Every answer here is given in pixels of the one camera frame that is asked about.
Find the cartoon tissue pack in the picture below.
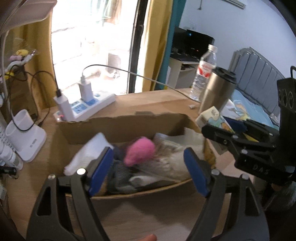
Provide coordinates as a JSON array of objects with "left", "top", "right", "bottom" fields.
[{"left": 195, "top": 106, "right": 234, "bottom": 133}]

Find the white cloth towel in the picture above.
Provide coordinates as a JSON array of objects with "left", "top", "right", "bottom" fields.
[
  {"left": 184, "top": 128, "right": 205, "bottom": 160},
  {"left": 63, "top": 133, "right": 114, "bottom": 176}
]

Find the grey dotted glove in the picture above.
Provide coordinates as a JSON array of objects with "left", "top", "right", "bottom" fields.
[{"left": 107, "top": 145, "right": 142, "bottom": 194}]

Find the clear bag of items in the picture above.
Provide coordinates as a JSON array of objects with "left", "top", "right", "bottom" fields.
[{"left": 136, "top": 133, "right": 190, "bottom": 182}]

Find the pink plush pouch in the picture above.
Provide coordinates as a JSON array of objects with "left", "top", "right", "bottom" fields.
[{"left": 123, "top": 137, "right": 156, "bottom": 167}]

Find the grey bed headboard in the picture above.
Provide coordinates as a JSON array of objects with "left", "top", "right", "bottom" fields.
[{"left": 228, "top": 47, "right": 284, "bottom": 118}]

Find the steel travel tumbler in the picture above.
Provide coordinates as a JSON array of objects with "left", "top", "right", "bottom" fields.
[{"left": 199, "top": 67, "right": 237, "bottom": 113}]

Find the brown cardboard box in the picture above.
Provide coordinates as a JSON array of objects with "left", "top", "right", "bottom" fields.
[{"left": 47, "top": 111, "right": 217, "bottom": 200}]

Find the plastic water bottle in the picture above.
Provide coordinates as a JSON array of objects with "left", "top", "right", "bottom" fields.
[{"left": 190, "top": 44, "right": 218, "bottom": 102}]

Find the white desk lamp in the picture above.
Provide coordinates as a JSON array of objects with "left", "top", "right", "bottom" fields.
[{"left": 1, "top": 1, "right": 57, "bottom": 163}]

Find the white plastic basket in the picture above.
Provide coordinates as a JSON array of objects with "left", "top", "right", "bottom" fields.
[{"left": 0, "top": 114, "right": 12, "bottom": 148}]

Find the white power strip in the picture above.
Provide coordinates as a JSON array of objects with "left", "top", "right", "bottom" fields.
[{"left": 53, "top": 94, "right": 116, "bottom": 122}]

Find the black monitor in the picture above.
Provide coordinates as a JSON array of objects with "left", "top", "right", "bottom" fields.
[{"left": 170, "top": 27, "right": 215, "bottom": 62}]

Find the white air conditioner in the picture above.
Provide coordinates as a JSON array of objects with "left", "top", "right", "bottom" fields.
[{"left": 222, "top": 0, "right": 246, "bottom": 9}]

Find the teal curtain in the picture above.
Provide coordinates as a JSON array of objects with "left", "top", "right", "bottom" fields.
[{"left": 157, "top": 0, "right": 186, "bottom": 84}]

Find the yellow curtain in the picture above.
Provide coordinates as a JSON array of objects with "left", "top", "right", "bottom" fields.
[{"left": 142, "top": 1, "right": 173, "bottom": 92}]

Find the bag of plush toys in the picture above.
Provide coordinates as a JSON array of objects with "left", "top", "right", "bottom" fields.
[{"left": 4, "top": 49, "right": 39, "bottom": 80}]

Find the white charger with black cable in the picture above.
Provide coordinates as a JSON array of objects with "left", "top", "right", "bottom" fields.
[{"left": 10, "top": 70, "right": 75, "bottom": 133}]

